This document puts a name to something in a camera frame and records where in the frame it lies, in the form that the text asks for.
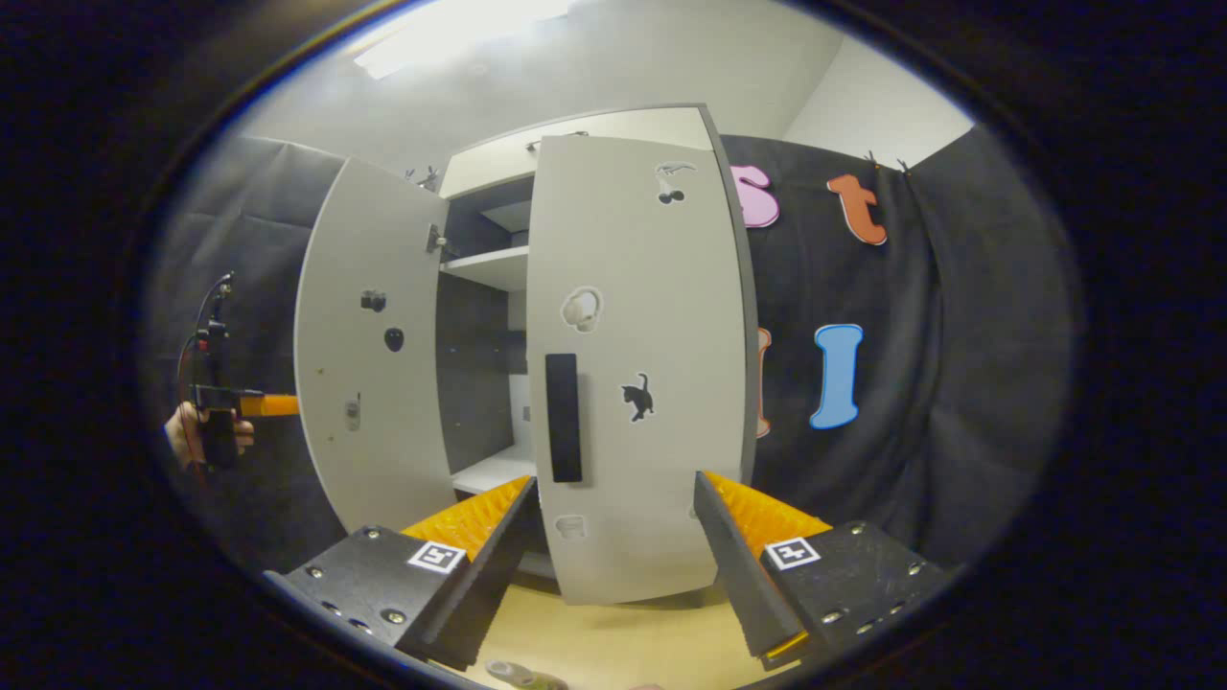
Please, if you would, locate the white cabinet door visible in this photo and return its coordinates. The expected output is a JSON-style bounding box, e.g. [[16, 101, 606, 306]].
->
[[293, 158, 459, 557]]

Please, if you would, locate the ceiling light panel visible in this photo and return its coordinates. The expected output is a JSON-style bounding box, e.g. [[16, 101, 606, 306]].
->
[[355, 0, 576, 80]]

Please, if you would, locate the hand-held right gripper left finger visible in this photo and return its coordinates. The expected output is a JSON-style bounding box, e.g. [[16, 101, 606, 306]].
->
[[288, 476, 543, 674]]

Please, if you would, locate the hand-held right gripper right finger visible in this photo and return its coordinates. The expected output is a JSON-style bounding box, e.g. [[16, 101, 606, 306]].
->
[[692, 471, 950, 672]]

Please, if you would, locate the white cabinet with grey interior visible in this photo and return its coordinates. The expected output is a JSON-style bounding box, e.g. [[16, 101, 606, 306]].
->
[[436, 103, 760, 581]]

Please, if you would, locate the black backdrop cloth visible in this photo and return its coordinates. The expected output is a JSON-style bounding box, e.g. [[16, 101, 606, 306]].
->
[[144, 125, 1084, 576]]

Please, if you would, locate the white cabinet door cat print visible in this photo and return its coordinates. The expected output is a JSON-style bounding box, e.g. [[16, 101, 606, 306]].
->
[[525, 134, 749, 607]]

